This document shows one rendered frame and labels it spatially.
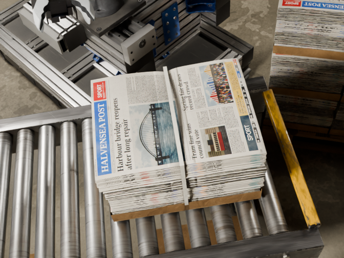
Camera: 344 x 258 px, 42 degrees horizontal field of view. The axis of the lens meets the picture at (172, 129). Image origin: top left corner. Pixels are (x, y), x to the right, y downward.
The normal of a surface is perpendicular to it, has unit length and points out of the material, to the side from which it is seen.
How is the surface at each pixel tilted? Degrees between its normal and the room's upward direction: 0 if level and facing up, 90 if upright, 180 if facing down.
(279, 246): 0
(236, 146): 1
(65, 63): 0
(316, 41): 90
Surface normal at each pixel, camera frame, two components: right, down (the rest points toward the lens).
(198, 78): -0.11, -0.56
